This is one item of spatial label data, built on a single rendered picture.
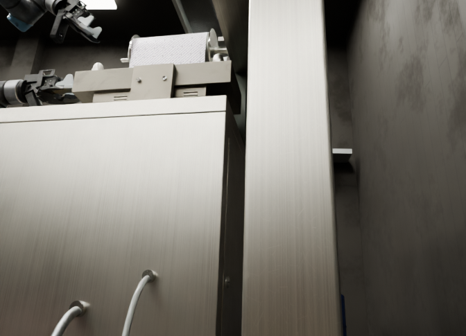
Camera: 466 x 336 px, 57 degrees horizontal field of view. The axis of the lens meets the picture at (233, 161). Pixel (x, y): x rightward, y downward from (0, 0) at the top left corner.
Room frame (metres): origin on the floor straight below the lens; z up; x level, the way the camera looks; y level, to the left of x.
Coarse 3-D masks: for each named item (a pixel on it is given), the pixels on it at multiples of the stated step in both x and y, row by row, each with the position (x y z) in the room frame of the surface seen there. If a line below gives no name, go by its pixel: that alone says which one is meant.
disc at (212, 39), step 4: (212, 28) 1.09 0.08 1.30; (212, 32) 1.09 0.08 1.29; (208, 36) 1.06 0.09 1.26; (212, 36) 1.09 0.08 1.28; (208, 40) 1.06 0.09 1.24; (212, 40) 1.10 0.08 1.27; (216, 40) 1.15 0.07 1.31; (208, 44) 1.07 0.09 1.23; (212, 44) 1.10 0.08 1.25; (216, 44) 1.15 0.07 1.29; (208, 48) 1.07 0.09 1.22; (212, 48) 1.10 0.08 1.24; (208, 52) 1.08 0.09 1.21; (212, 52) 1.11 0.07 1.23; (212, 56) 1.11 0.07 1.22; (212, 60) 1.11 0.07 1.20
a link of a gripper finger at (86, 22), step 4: (92, 16) 1.16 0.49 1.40; (80, 20) 1.17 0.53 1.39; (84, 20) 1.17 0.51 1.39; (88, 20) 1.17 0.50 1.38; (92, 20) 1.17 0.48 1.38; (76, 24) 1.17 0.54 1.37; (80, 24) 1.16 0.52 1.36; (84, 24) 1.16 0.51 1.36; (88, 24) 1.16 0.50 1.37; (80, 28) 1.18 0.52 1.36; (84, 28) 1.16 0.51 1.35; (88, 28) 1.16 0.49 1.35; (88, 32) 1.17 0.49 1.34; (92, 32) 1.17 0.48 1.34
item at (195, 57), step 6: (186, 54) 1.09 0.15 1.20; (192, 54) 1.08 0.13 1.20; (198, 54) 1.08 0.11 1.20; (204, 54) 1.08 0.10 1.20; (132, 60) 1.12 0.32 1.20; (138, 60) 1.11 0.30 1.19; (144, 60) 1.11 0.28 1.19; (150, 60) 1.11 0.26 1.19; (156, 60) 1.10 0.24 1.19; (162, 60) 1.10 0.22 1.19; (168, 60) 1.10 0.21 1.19; (174, 60) 1.09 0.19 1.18; (180, 60) 1.09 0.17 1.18; (186, 60) 1.09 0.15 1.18; (192, 60) 1.08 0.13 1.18; (198, 60) 1.08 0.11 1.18; (204, 60) 1.08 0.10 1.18; (132, 66) 1.12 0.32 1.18
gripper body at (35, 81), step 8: (40, 72) 1.14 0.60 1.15; (24, 80) 1.15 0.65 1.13; (32, 80) 1.16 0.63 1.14; (40, 80) 1.13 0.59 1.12; (48, 80) 1.14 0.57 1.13; (56, 80) 1.14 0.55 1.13; (24, 88) 1.16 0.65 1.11; (32, 88) 1.16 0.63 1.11; (40, 88) 1.14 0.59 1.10; (24, 96) 1.17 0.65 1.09; (40, 96) 1.16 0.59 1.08; (48, 96) 1.15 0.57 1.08; (56, 96) 1.16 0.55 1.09; (56, 104) 1.20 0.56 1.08
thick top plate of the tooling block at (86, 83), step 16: (176, 64) 0.88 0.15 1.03; (192, 64) 0.88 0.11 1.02; (208, 64) 0.87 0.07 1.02; (224, 64) 0.86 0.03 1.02; (80, 80) 0.93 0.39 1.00; (96, 80) 0.92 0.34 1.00; (112, 80) 0.91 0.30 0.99; (128, 80) 0.91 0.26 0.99; (176, 80) 0.88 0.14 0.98; (192, 80) 0.88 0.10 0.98; (208, 80) 0.87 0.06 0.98; (224, 80) 0.86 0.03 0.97; (80, 96) 0.95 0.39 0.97; (240, 96) 1.00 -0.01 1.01; (240, 112) 1.01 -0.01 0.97
